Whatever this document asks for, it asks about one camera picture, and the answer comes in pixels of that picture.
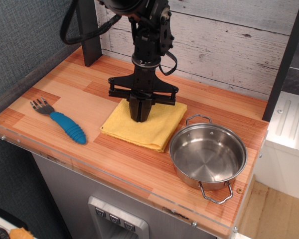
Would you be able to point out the dark grey left post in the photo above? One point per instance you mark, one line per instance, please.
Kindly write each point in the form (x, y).
(87, 22)

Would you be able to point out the dark grey post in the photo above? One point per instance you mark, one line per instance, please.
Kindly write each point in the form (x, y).
(87, 22)
(283, 70)

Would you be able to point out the silver dispenser panel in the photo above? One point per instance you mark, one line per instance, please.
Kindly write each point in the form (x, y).
(111, 222)

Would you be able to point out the yellow towel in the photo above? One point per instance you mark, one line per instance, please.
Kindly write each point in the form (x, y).
(153, 134)

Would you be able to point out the orange and black object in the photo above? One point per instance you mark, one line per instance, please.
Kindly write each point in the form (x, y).
(18, 233)

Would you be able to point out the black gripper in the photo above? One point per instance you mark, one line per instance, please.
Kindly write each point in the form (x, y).
(142, 89)

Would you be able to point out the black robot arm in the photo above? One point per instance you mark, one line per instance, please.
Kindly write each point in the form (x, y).
(152, 38)

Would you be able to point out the stainless steel pot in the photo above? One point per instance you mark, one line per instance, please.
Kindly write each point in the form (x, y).
(208, 157)

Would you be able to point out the white toy sink unit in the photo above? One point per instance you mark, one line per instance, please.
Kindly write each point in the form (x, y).
(278, 163)

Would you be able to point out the blue handled metal fork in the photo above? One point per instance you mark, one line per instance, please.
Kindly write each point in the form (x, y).
(70, 127)

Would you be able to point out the dark grey right post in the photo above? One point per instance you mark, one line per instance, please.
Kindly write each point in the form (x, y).
(283, 70)

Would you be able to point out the clear acrylic edge guard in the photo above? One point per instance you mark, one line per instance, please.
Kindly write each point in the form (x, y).
(71, 183)

